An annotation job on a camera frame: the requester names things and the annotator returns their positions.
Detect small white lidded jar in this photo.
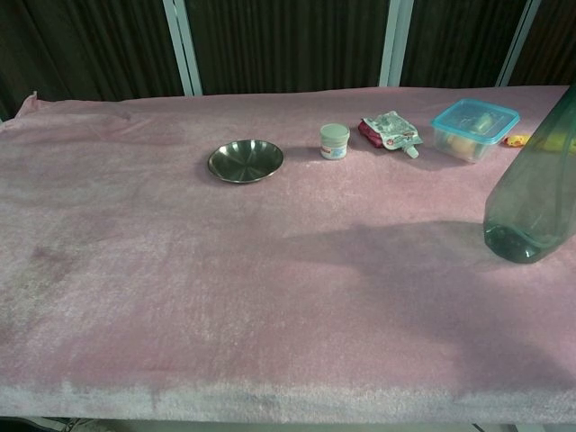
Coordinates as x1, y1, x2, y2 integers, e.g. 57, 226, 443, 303
319, 123, 351, 160

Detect white frame post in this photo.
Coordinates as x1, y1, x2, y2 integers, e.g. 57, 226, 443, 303
378, 0, 415, 88
496, 0, 542, 88
161, 0, 203, 97

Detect red snack packet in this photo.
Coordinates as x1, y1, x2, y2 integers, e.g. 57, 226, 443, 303
358, 118, 383, 148

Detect round stainless steel dish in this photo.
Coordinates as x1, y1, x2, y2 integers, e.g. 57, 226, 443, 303
207, 139, 286, 185

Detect clear container with blue lid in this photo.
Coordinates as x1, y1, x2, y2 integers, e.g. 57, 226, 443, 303
430, 98, 521, 164

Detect silver foil spout pouch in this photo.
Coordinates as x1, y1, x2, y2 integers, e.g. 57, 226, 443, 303
363, 110, 426, 159

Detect pink fleece table cloth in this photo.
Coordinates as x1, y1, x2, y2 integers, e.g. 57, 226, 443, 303
0, 85, 576, 424

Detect green translucent glass bottle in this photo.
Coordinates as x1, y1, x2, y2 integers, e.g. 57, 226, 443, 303
482, 84, 576, 264

